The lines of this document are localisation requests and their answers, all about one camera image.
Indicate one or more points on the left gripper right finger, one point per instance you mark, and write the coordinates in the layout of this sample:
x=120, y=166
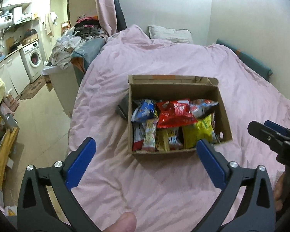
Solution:
x=256, y=211

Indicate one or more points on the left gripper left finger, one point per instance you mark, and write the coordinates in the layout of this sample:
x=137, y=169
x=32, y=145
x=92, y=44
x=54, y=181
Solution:
x=35, y=209

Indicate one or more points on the yellow snack bag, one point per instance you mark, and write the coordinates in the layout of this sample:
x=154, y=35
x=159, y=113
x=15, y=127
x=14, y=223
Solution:
x=203, y=129

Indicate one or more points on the white red noodle snack bag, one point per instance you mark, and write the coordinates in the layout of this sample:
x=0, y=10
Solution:
x=200, y=106

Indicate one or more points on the dark blue snack bag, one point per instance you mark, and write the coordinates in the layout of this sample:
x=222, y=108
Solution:
x=173, y=139

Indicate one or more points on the white red chicken snack bag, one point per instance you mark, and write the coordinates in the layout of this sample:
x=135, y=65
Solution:
x=138, y=136

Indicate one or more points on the small chocolate bar wrapper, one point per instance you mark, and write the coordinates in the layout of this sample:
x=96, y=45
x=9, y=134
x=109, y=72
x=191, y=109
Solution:
x=150, y=127

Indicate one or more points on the blue Lonely God snack bag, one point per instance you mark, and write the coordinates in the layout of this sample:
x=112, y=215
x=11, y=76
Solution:
x=145, y=110

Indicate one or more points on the tan yellow snack packet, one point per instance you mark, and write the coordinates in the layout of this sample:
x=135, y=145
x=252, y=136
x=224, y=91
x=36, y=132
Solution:
x=162, y=140

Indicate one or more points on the left hand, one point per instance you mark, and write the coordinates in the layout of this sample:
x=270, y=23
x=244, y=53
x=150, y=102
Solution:
x=127, y=222

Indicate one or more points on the teal bolster cushion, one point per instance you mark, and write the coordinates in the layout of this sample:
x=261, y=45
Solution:
x=249, y=60

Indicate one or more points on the yellow wooden rack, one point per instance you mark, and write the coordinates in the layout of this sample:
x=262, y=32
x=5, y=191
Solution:
x=8, y=140

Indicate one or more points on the brown cardboard box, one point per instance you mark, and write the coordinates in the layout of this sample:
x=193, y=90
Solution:
x=161, y=88

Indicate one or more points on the brown floor mat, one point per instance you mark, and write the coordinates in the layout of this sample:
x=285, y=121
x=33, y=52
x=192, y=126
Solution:
x=31, y=90

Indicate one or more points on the white kitchen cabinet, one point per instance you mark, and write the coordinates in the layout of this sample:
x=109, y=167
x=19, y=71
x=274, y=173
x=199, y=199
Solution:
x=13, y=74

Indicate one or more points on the grey pillow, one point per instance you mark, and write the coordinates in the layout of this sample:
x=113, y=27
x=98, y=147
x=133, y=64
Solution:
x=173, y=35

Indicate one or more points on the white washing machine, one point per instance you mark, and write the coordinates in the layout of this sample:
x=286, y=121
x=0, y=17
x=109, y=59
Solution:
x=32, y=60

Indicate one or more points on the pile of clothes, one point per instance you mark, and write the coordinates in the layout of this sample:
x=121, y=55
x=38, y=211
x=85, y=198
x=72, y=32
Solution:
x=86, y=28

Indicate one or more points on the white water heater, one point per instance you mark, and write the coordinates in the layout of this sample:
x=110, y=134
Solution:
x=6, y=21

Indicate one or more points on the pink hanging curtain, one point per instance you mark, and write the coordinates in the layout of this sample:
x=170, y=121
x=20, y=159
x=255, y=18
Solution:
x=107, y=16

